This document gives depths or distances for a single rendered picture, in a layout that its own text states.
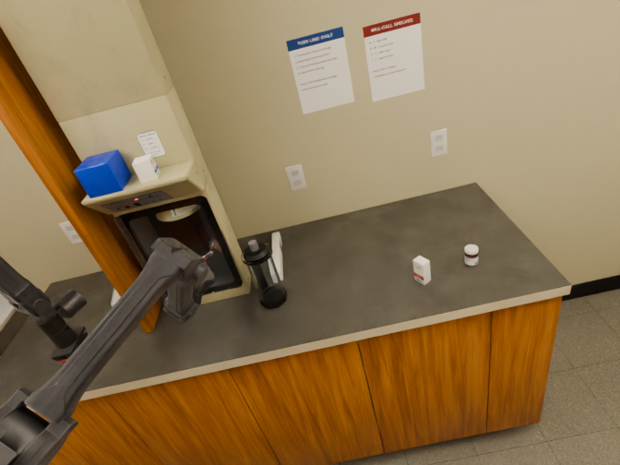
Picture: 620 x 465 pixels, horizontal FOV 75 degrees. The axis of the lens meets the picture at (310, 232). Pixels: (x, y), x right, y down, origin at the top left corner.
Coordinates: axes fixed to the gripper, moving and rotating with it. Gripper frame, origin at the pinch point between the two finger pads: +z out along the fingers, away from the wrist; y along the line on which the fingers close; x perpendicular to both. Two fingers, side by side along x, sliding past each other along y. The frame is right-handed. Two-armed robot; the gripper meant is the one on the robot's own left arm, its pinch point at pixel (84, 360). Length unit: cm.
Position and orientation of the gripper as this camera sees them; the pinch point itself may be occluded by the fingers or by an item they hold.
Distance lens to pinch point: 145.0
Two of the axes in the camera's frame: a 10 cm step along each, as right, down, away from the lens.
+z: 2.3, 7.9, 5.7
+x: -9.7, 2.4, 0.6
